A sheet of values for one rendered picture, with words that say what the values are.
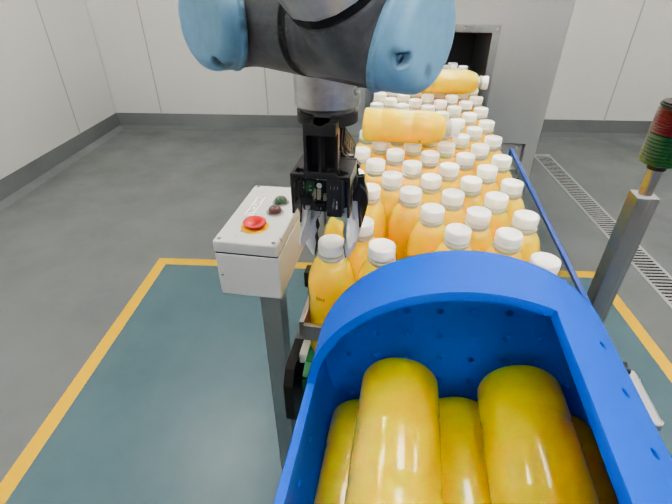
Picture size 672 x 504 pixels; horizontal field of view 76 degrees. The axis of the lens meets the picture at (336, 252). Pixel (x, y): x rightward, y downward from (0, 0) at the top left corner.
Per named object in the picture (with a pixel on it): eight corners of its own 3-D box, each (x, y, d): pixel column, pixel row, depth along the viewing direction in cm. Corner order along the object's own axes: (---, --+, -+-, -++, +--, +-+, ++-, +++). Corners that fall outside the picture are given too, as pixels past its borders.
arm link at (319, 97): (301, 61, 51) (370, 63, 50) (303, 100, 53) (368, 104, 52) (284, 73, 45) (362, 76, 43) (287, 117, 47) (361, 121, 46)
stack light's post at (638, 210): (503, 512, 136) (637, 198, 75) (501, 499, 139) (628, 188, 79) (516, 514, 135) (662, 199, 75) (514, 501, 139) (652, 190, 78)
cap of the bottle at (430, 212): (421, 210, 73) (422, 201, 72) (444, 213, 72) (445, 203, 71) (418, 221, 70) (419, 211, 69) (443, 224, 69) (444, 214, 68)
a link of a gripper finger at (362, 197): (337, 230, 59) (326, 171, 55) (339, 223, 61) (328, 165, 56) (371, 227, 58) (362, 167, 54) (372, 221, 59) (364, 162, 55)
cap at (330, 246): (326, 241, 65) (325, 231, 64) (349, 247, 63) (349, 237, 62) (313, 254, 62) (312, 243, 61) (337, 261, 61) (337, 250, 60)
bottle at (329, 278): (323, 324, 77) (321, 232, 67) (359, 337, 75) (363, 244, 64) (302, 350, 72) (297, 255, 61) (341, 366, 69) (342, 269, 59)
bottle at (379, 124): (364, 100, 93) (455, 104, 91) (366, 117, 100) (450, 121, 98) (360, 131, 92) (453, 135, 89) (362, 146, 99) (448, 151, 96)
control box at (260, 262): (221, 293, 69) (211, 238, 63) (260, 231, 85) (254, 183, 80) (281, 300, 68) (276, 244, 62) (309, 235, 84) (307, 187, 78)
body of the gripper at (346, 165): (289, 218, 52) (283, 118, 46) (305, 188, 60) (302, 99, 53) (351, 223, 51) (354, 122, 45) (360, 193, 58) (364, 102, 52)
